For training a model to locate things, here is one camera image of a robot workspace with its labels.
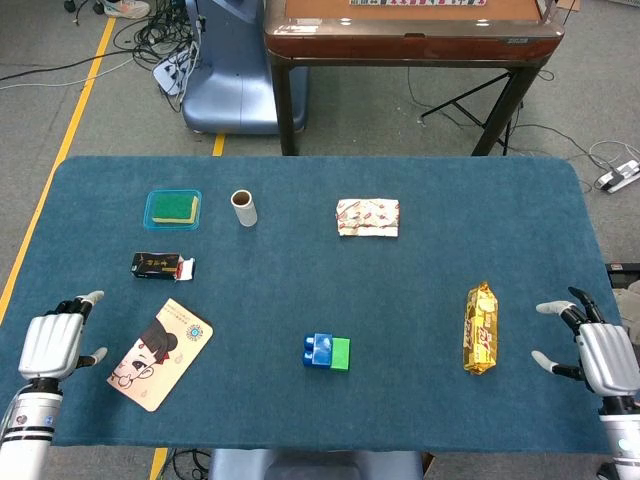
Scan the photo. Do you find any brown mahjong table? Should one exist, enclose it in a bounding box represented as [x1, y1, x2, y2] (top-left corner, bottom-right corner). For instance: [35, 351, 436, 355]
[263, 0, 566, 157]

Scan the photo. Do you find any blue toy block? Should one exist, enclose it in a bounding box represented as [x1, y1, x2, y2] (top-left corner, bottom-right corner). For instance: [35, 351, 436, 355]
[302, 333, 334, 370]

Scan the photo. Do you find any white red patterned packet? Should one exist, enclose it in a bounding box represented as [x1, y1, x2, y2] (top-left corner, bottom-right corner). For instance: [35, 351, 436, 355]
[333, 198, 401, 239]

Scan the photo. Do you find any green yellow sponge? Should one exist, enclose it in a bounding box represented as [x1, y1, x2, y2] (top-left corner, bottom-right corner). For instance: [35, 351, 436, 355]
[151, 194, 200, 226]

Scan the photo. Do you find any grey blue robot pedestal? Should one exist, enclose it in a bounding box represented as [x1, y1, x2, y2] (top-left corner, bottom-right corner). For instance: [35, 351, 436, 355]
[181, 0, 309, 135]

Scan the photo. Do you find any green toy block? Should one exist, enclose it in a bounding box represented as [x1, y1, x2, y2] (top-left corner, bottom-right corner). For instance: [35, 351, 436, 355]
[329, 337, 352, 374]

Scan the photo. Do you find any black cable tangle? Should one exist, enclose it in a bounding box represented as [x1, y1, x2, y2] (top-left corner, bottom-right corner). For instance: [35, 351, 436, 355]
[112, 7, 201, 114]

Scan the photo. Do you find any cardboard paper roll tube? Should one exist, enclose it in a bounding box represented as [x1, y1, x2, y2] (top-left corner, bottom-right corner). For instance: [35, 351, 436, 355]
[230, 189, 259, 229]

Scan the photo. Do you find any long black floor cable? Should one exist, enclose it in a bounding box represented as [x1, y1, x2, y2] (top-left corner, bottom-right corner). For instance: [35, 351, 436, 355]
[0, 48, 136, 84]

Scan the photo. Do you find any white sneaker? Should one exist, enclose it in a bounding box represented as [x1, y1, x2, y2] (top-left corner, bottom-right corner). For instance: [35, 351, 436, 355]
[99, 0, 152, 19]

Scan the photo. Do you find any white power strip with plugs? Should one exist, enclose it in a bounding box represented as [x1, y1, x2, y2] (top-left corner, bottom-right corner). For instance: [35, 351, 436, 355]
[152, 47, 199, 97]

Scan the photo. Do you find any face-up mahjong tile row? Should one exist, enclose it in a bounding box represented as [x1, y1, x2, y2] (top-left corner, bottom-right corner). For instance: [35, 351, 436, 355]
[348, 0, 488, 8]

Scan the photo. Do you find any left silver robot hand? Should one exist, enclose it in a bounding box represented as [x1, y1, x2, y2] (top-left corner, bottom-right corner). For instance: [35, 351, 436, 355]
[17, 290, 109, 382]

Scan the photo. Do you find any small black carton box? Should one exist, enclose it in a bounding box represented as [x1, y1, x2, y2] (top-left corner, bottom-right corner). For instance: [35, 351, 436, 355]
[130, 251, 197, 284]

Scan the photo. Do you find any grey blue robot torso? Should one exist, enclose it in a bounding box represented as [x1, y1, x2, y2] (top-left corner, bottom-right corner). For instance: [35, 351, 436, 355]
[207, 448, 426, 480]

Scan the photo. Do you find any sponge in blue tray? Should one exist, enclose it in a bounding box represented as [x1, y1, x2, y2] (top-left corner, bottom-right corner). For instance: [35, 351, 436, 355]
[142, 188, 203, 233]

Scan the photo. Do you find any gold snack package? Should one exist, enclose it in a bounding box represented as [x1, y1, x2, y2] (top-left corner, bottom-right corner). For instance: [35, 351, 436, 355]
[461, 281, 501, 376]

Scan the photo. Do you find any blue felt table cloth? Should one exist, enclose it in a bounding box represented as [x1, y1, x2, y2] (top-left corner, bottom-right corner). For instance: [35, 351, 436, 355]
[0, 155, 634, 454]

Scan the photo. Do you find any black equipment case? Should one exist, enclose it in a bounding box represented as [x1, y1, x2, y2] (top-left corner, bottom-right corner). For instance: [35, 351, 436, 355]
[605, 262, 640, 301]

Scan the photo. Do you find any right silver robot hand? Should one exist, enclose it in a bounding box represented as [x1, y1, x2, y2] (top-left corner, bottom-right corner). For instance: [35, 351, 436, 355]
[530, 286, 640, 399]

